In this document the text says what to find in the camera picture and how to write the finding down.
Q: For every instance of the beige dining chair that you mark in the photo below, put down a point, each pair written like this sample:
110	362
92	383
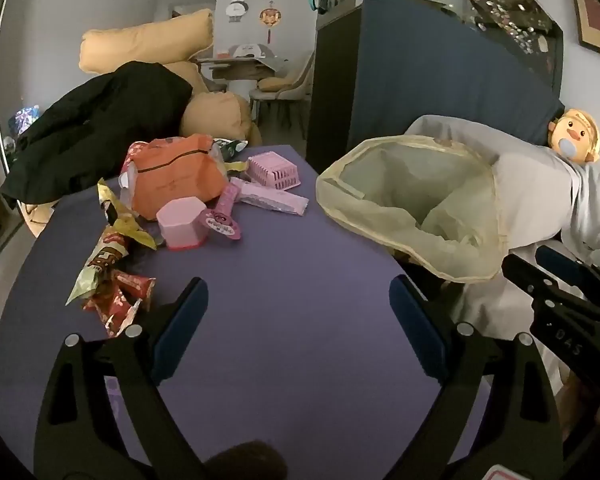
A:
280	87

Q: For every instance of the orange paper bag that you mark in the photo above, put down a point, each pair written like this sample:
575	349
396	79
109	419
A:
170	180

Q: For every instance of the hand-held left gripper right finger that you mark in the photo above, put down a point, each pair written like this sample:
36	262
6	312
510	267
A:
417	330

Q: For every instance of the plush doll with mask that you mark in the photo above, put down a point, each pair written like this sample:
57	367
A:
577	132

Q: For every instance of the white pillow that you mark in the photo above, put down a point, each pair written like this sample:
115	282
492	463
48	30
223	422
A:
530	185

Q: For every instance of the pink white snack packet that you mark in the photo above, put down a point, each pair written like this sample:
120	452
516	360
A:
132	160

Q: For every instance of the long yellow cushion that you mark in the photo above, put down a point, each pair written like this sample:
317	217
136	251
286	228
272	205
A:
145	40

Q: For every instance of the black jacket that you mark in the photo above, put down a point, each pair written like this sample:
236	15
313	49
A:
105	120

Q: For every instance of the bin with yellowish bag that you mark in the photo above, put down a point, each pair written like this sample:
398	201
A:
360	210

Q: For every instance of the dark blue cabinet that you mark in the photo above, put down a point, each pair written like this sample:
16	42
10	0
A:
430	70

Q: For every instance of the red snack wrapper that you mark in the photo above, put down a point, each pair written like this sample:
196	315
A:
135	285
112	312

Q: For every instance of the pink hexagonal box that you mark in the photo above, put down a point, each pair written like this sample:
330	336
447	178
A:
180	225

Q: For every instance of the penguin wall sticker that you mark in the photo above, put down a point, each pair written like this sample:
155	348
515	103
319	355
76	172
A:
236	9

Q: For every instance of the long pink box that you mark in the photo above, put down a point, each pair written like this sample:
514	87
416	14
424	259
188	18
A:
270	197

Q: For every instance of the red hanging ornament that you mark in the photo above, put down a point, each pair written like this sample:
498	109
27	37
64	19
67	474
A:
269	17

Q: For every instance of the pink plastic basket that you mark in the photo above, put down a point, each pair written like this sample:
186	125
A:
275	170

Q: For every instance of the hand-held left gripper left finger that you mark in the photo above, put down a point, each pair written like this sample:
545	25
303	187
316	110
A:
180	330

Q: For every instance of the shiny colourful bag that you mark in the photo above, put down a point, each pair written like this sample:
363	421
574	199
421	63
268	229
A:
24	119

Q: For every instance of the dining table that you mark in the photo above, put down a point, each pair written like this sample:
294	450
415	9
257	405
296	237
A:
240	67

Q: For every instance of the green snack packet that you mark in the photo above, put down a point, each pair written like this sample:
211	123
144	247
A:
230	147

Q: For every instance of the yellow wrapper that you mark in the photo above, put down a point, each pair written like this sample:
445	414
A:
236	166
135	230

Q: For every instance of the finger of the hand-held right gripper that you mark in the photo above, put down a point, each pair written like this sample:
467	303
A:
525	277
575	270

